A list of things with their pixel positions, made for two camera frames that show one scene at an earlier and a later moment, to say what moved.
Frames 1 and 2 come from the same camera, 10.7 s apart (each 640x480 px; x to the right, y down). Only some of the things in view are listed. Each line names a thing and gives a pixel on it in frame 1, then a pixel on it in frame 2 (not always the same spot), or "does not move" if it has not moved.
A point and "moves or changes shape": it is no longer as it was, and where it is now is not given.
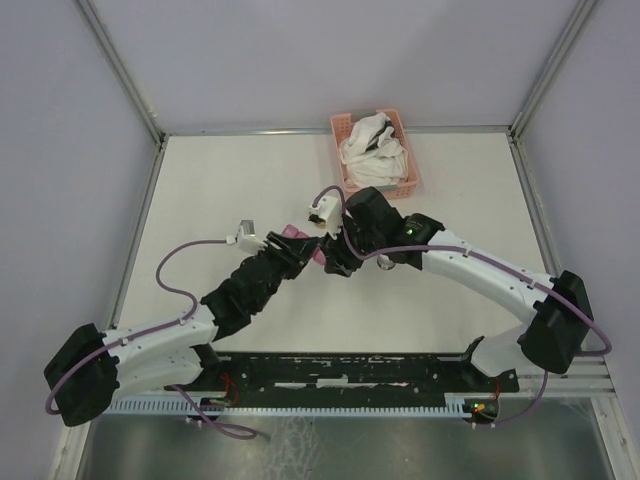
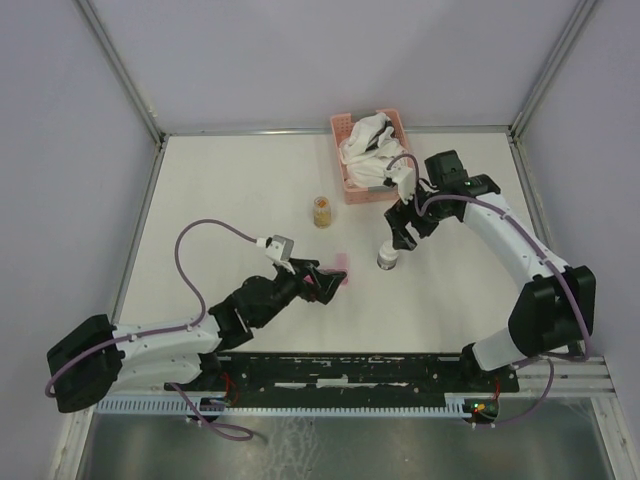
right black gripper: (338, 261) -> (399, 219)
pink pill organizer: (318, 256) moves or changes shape
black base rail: (343, 378) does not move
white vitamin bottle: (384, 262) does not move
